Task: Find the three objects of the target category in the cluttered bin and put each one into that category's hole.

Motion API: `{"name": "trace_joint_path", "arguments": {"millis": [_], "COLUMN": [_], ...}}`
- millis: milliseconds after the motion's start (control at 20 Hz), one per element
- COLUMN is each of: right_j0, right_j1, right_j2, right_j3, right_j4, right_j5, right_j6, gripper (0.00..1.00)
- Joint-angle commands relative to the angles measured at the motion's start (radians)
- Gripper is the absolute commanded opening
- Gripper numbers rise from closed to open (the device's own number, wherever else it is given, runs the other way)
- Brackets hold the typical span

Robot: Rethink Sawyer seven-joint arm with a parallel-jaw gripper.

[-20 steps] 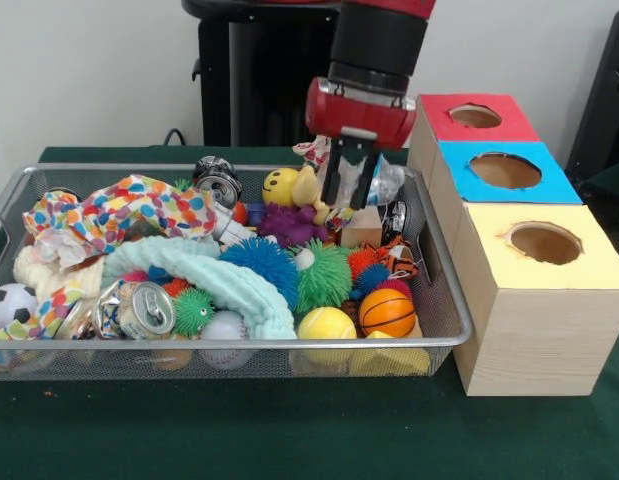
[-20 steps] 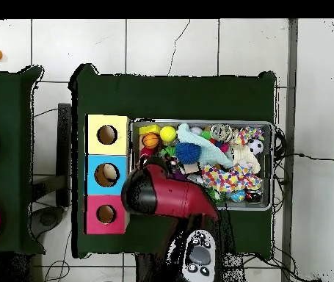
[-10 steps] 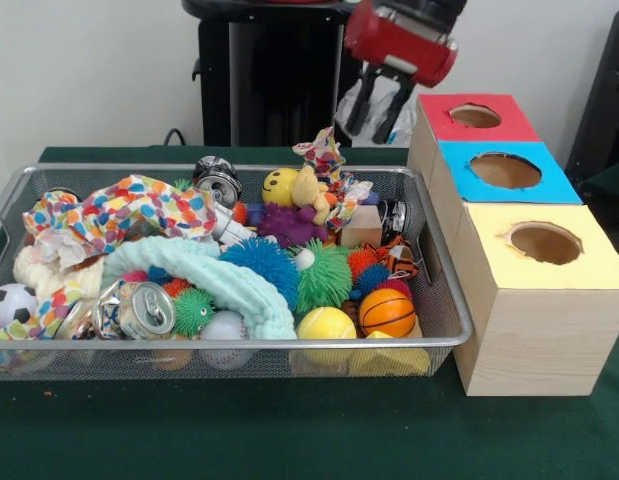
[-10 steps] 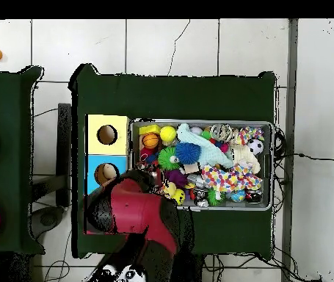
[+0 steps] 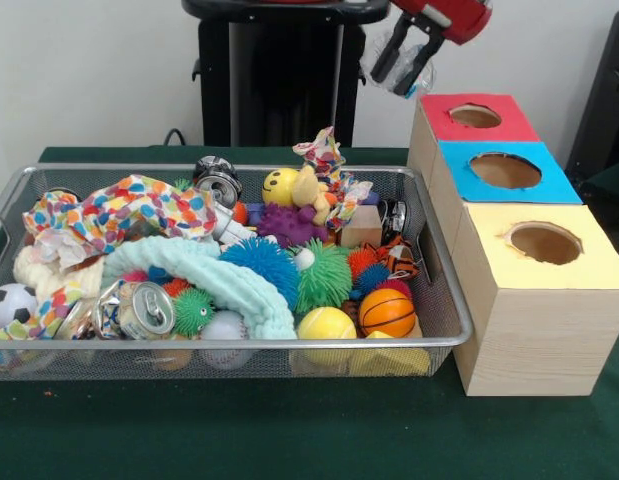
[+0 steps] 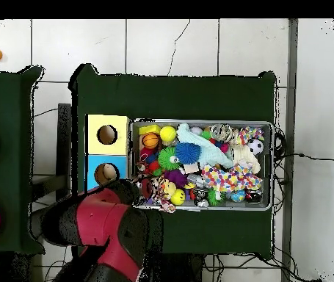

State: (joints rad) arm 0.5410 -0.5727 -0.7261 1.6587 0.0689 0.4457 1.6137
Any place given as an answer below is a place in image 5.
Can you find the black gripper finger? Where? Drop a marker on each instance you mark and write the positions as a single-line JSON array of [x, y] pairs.
[[419, 65], [391, 52]]

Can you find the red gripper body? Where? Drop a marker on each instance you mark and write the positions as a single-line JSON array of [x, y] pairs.
[[464, 22]]

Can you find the crushed clear plastic bottle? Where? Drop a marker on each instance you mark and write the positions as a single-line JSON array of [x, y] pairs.
[[403, 66]]

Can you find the wooden box with three holes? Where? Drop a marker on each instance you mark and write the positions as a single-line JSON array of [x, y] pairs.
[[539, 340]]

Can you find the silver mesh bin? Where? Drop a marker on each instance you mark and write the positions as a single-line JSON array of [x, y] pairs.
[[114, 362]]

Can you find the black chair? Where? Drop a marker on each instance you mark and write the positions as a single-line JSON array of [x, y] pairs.
[[604, 100]]

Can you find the yellow smiley ball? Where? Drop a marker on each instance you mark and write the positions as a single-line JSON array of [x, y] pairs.
[[280, 186]]

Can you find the purple spiky toy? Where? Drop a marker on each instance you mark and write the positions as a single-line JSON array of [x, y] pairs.
[[289, 222]]

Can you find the dark green tablecloth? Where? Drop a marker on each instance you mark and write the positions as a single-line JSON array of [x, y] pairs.
[[289, 430], [609, 181]]

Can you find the large green spiky ball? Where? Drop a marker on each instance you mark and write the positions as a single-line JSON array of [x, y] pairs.
[[324, 277]]

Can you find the blue spiky ball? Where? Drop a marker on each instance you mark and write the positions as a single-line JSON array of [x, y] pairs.
[[261, 262]]

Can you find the orange basketball toy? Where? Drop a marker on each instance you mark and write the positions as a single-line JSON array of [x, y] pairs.
[[387, 312]]

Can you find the mint green cloth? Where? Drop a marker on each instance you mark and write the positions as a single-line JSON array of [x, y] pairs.
[[214, 275]]

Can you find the colourful polka dot cloth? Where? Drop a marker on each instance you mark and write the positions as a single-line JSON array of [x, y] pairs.
[[134, 205]]

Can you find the crushed silver can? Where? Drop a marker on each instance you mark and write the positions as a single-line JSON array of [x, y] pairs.
[[144, 310]]

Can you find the small soccer ball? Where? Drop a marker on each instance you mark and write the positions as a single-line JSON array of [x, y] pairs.
[[11, 307]]

